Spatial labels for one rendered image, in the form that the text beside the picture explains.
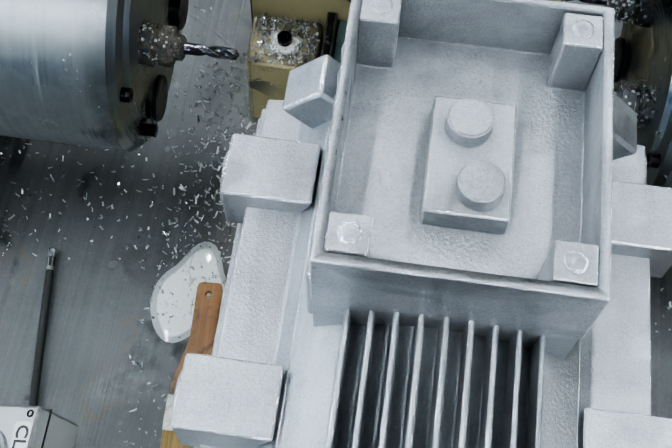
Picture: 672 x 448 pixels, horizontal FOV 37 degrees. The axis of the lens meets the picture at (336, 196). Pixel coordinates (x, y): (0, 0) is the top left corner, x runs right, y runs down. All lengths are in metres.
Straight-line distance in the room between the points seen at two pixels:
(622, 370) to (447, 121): 0.13
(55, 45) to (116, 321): 0.33
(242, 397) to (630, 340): 0.16
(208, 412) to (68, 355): 0.64
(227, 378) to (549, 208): 0.14
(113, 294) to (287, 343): 0.64
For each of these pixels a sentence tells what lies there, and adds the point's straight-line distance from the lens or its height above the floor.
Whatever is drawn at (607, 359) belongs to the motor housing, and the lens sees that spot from 0.43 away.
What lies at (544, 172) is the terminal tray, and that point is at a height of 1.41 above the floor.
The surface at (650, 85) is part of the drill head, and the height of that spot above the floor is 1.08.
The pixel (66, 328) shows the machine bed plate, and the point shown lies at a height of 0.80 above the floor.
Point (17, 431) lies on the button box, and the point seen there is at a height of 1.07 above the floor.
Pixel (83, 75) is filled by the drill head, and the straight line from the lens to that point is 0.80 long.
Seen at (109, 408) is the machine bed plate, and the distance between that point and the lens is 1.00.
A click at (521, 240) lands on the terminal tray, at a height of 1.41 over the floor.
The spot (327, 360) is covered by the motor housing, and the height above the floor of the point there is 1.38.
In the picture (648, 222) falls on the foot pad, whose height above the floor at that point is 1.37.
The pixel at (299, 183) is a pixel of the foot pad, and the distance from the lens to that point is 0.43.
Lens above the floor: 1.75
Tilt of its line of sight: 64 degrees down
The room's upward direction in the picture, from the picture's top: 4 degrees clockwise
